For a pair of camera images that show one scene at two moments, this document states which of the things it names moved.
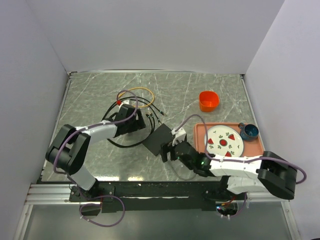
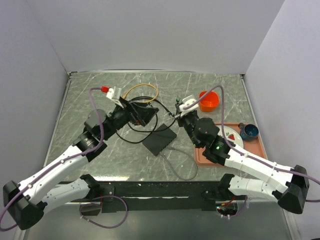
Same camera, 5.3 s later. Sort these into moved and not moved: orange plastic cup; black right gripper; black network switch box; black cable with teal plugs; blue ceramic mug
Moved: black cable with teal plugs; black right gripper
Not moved: black network switch box; orange plastic cup; blue ceramic mug
